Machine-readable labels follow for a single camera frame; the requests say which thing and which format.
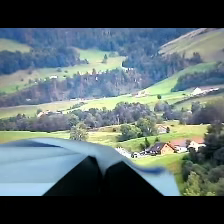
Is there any light blue garment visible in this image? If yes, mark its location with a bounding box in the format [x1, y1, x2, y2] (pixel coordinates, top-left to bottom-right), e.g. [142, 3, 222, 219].
[0, 137, 181, 197]

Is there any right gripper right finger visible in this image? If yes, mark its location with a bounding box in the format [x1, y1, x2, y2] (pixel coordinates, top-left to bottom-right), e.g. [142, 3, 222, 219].
[102, 161, 165, 197]

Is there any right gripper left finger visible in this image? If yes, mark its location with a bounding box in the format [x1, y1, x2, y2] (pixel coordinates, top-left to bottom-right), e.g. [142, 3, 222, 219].
[42, 155, 104, 197]

